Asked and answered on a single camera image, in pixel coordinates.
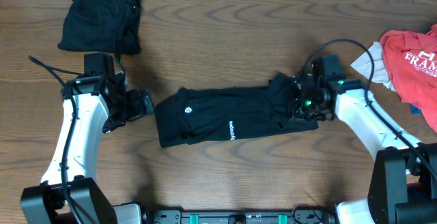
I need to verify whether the blue garment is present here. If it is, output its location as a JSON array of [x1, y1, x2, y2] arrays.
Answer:
[[410, 104, 422, 115]]

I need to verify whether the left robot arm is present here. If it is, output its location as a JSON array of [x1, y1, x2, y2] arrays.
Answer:
[[20, 74, 154, 223]]

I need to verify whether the folded black garment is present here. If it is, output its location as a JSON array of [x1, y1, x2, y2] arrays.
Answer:
[[57, 0, 141, 55]]

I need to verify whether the black t-shirt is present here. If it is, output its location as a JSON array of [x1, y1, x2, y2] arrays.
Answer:
[[155, 73, 318, 148]]

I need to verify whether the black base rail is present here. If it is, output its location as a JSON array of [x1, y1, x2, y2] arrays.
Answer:
[[142, 204, 338, 224]]

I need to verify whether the red printed t-shirt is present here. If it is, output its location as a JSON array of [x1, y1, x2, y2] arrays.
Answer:
[[380, 25, 436, 130]]

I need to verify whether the beige garment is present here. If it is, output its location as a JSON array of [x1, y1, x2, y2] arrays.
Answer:
[[350, 41, 397, 92]]

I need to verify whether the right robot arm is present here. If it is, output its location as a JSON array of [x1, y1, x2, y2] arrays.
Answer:
[[289, 80, 436, 223]]

